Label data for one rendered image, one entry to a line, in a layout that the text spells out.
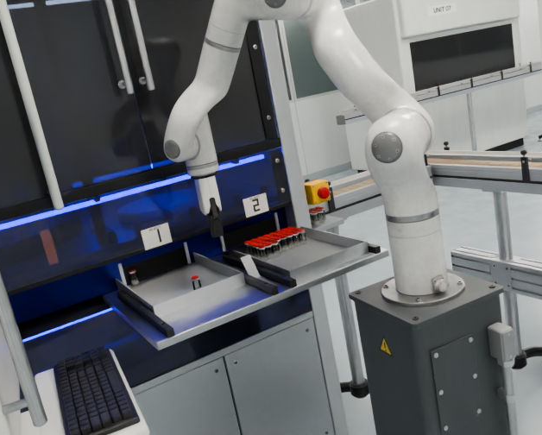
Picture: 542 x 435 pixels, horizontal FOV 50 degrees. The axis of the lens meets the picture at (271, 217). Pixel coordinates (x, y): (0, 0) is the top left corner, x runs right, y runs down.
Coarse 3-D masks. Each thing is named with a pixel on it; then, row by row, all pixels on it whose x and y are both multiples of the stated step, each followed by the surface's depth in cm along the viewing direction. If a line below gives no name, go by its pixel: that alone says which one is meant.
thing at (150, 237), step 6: (150, 228) 170; (156, 228) 171; (162, 228) 172; (168, 228) 173; (144, 234) 169; (150, 234) 170; (156, 234) 171; (162, 234) 172; (168, 234) 173; (144, 240) 169; (150, 240) 170; (156, 240) 171; (162, 240) 172; (168, 240) 173; (144, 246) 169; (150, 246) 170; (156, 246) 171
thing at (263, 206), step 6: (252, 198) 186; (258, 198) 187; (264, 198) 188; (246, 204) 185; (252, 204) 186; (264, 204) 188; (246, 210) 185; (252, 210) 186; (264, 210) 188; (246, 216) 185
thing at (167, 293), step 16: (176, 272) 180; (192, 272) 177; (208, 272) 174; (224, 272) 168; (240, 272) 158; (128, 288) 163; (144, 288) 171; (160, 288) 168; (176, 288) 165; (192, 288) 162; (208, 288) 153; (224, 288) 155; (144, 304) 152; (160, 304) 146; (176, 304) 148; (192, 304) 151
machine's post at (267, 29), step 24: (264, 24) 181; (264, 48) 182; (288, 120) 189; (288, 144) 190; (288, 168) 191; (288, 216) 198; (312, 288) 202; (312, 312) 203; (336, 384) 212; (336, 408) 213; (336, 432) 215
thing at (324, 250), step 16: (320, 240) 184; (336, 240) 176; (352, 240) 169; (240, 256) 177; (288, 256) 174; (304, 256) 171; (320, 256) 168; (336, 256) 158; (352, 256) 161; (288, 272) 152; (304, 272) 154
